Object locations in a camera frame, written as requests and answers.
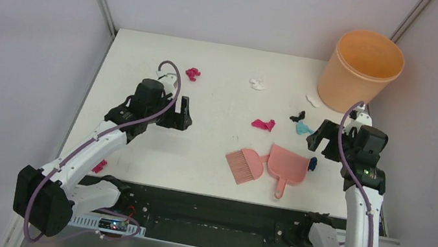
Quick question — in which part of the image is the cyan paper scrap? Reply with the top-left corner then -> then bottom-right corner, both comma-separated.
295,121 -> 314,135

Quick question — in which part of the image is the white paper scrap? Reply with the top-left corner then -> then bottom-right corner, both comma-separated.
249,78 -> 266,91
305,95 -> 321,109

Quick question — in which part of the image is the black paper scrap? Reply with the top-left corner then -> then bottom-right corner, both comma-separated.
290,111 -> 306,123

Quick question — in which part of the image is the pink dustpan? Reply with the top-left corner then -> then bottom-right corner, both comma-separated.
267,144 -> 310,200

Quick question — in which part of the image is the magenta paper scrap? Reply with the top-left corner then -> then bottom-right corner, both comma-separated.
185,68 -> 201,82
91,160 -> 108,174
251,119 -> 276,132

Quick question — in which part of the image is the pink hand brush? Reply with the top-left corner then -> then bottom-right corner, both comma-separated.
225,148 -> 269,185

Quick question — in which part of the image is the orange plastic bucket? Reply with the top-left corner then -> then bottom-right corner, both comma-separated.
317,30 -> 405,113

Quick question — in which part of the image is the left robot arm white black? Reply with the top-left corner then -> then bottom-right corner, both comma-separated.
12,78 -> 192,237

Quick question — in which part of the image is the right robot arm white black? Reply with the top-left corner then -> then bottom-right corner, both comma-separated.
284,120 -> 388,247

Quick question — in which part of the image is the dark blue paper scrap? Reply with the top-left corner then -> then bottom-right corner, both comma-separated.
307,157 -> 318,171

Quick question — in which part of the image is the magenta paper scrap top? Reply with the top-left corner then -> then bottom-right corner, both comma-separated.
185,68 -> 201,82

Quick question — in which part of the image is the left circuit board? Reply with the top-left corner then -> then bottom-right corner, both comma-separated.
98,218 -> 128,233

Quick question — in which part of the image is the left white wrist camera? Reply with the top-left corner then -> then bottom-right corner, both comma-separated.
156,71 -> 178,97

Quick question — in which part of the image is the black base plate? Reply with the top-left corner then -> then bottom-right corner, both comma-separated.
70,174 -> 384,247

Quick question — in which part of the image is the left white cable duct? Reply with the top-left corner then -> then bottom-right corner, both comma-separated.
68,215 -> 146,237

